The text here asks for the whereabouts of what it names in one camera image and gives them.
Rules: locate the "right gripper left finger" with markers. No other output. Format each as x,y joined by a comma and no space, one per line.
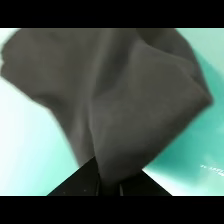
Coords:
81,181

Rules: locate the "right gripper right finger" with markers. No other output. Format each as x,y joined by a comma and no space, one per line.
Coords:
145,186

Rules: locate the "black T-shirt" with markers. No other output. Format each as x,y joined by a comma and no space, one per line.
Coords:
133,93

